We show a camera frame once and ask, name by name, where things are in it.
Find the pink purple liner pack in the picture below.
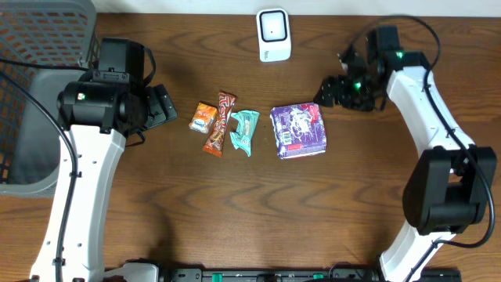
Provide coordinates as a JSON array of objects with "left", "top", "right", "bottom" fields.
[{"left": 270, "top": 103, "right": 327, "bottom": 159}]

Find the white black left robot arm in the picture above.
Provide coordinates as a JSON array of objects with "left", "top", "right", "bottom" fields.
[{"left": 30, "top": 38, "right": 177, "bottom": 282}]

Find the white barcode scanner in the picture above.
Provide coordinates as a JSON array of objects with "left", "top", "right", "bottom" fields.
[{"left": 256, "top": 8, "right": 292, "bottom": 63}]

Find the orange white tissue pack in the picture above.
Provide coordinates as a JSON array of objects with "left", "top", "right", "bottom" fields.
[{"left": 189, "top": 103, "right": 218, "bottom": 133}]

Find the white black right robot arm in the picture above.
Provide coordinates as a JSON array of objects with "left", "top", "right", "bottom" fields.
[{"left": 314, "top": 25, "right": 497, "bottom": 281}]

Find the orange Top chocolate bar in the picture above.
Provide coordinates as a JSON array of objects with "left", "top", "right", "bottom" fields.
[{"left": 203, "top": 91, "right": 236, "bottom": 157}]

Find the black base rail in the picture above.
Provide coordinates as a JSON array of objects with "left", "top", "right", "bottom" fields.
[{"left": 160, "top": 266, "right": 463, "bottom": 282}]

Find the grey plastic basket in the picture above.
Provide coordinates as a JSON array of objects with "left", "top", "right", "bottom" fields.
[{"left": 1, "top": 0, "right": 99, "bottom": 197}]

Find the teal snack wrapper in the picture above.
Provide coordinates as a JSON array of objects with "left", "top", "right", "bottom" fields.
[{"left": 230, "top": 110, "right": 260, "bottom": 157}]

